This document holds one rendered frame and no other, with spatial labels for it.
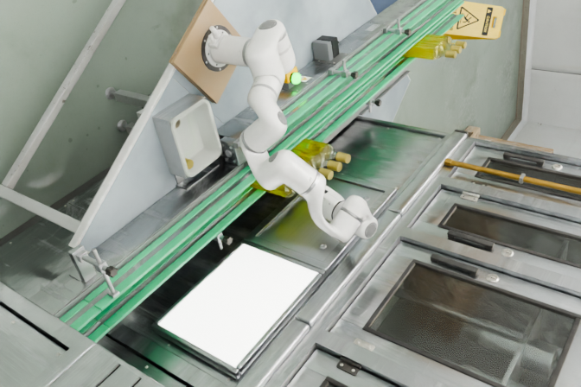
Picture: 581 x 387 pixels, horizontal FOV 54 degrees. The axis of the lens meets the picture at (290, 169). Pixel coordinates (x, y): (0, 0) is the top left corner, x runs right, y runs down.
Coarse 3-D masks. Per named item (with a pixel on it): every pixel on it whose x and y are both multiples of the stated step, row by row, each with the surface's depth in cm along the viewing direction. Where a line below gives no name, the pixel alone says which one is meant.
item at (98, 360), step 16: (96, 352) 119; (80, 368) 116; (96, 368) 115; (112, 368) 115; (128, 368) 114; (64, 384) 113; (80, 384) 113; (96, 384) 112; (112, 384) 111; (128, 384) 111; (144, 384) 110; (160, 384) 110
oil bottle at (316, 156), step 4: (296, 148) 213; (300, 148) 212; (304, 148) 212; (296, 152) 210; (300, 152) 210; (304, 152) 209; (308, 152) 209; (312, 152) 209; (316, 152) 208; (320, 152) 208; (304, 156) 207; (308, 156) 207; (312, 156) 206; (316, 156) 206; (320, 156) 206; (324, 156) 207; (316, 160) 205; (320, 160) 205; (316, 164) 205; (320, 164) 205
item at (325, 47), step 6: (324, 36) 245; (330, 36) 244; (312, 42) 242; (318, 42) 240; (324, 42) 239; (330, 42) 239; (336, 42) 243; (318, 48) 242; (324, 48) 240; (330, 48) 240; (336, 48) 244; (318, 54) 244; (324, 54) 242; (330, 54) 241; (336, 54) 245
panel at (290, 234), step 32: (352, 192) 210; (384, 192) 208; (288, 224) 201; (288, 256) 186; (320, 256) 185; (192, 288) 181; (160, 320) 171; (288, 320) 167; (192, 352) 162; (256, 352) 157
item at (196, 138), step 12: (192, 108) 184; (204, 108) 191; (180, 120) 190; (192, 120) 195; (204, 120) 194; (180, 132) 191; (192, 132) 196; (204, 132) 198; (216, 132) 195; (180, 144) 183; (192, 144) 197; (204, 144) 201; (216, 144) 198; (180, 156) 185; (192, 156) 198; (204, 156) 198; (216, 156) 198; (192, 168) 193
